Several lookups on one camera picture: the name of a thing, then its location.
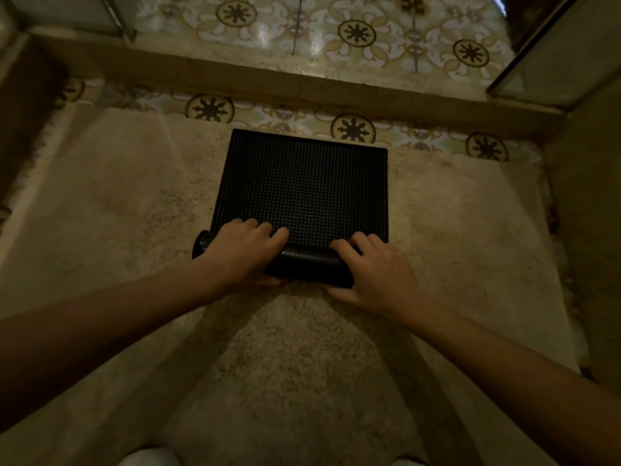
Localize person's left hand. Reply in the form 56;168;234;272
200;218;291;299

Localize person's right hand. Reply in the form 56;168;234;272
326;231;424;322

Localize black rubber grid mat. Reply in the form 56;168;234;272
191;129;389;289

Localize person's right forearm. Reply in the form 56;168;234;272
392;285;621;466

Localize person's left forearm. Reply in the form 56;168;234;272
0;261;220;435

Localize beige shaggy rug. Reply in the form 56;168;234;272
0;103;581;466

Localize stone door threshold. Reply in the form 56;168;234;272
28;26;567;139

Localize frosted glass door panel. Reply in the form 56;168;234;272
486;0;621;110
0;0;137;40

